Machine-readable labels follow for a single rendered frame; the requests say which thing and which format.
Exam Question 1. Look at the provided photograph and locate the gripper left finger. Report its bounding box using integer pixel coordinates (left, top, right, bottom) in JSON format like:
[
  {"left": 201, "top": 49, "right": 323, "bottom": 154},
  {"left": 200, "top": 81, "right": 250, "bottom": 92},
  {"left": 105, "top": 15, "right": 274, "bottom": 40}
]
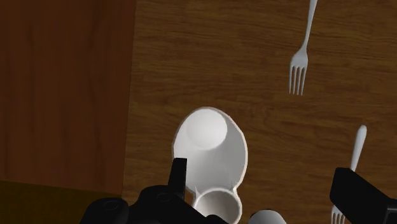
[{"left": 80, "top": 157, "right": 218, "bottom": 224}]

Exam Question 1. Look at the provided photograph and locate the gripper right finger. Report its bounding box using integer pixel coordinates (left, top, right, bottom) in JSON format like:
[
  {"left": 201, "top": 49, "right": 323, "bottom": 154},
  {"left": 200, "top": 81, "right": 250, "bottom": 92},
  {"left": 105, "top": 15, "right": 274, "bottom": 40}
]
[{"left": 329, "top": 167, "right": 397, "bottom": 224}]

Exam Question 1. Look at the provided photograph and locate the white fork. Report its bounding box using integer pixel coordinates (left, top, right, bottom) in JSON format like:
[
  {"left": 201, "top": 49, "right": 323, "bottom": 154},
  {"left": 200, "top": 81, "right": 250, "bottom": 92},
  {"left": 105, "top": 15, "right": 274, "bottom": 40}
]
[
  {"left": 330, "top": 124, "right": 368, "bottom": 224},
  {"left": 288, "top": 0, "right": 319, "bottom": 96}
]

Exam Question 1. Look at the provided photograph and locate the white mug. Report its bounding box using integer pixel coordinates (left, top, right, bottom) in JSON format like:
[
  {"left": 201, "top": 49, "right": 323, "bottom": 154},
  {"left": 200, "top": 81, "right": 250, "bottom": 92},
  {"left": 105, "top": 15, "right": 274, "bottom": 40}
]
[{"left": 171, "top": 106, "right": 249, "bottom": 224}]

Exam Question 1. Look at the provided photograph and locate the white round object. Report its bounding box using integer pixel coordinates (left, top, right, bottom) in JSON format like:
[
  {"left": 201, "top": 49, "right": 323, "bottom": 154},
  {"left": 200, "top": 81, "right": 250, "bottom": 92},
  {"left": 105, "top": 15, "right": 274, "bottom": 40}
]
[{"left": 247, "top": 209, "right": 288, "bottom": 224}]

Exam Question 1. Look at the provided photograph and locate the wooden table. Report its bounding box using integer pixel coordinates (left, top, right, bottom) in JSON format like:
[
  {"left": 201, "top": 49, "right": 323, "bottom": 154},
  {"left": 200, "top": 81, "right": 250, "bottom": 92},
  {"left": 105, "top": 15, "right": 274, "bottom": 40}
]
[{"left": 121, "top": 0, "right": 397, "bottom": 224}]

